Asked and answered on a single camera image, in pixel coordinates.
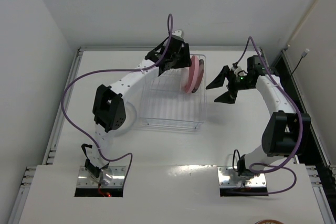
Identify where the white bowl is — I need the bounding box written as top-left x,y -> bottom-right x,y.
180,67 -> 189,91
115,102 -> 138,136

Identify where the pink plastic plate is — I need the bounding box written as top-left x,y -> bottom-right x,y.
184,55 -> 199,93

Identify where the blue patterned rim plate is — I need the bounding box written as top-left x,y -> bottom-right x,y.
192,59 -> 205,93

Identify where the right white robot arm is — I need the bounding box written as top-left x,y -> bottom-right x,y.
206,56 -> 311,176

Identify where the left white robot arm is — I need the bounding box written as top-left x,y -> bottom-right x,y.
85,29 -> 192,179

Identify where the brown round object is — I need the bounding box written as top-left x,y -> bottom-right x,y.
255,219 -> 284,224

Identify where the clear wire dish rack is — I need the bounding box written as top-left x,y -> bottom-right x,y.
139,54 -> 206,130

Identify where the black wall cable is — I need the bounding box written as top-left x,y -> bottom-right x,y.
291,48 -> 310,74

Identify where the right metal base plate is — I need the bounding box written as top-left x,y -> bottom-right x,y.
217,166 -> 267,189

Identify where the metal base plate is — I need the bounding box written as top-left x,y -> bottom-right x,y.
217,166 -> 267,189
76,166 -> 126,189

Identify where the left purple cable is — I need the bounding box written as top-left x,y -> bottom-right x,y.
60,13 -> 175,190

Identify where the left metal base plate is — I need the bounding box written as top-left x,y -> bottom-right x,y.
76,166 -> 126,189

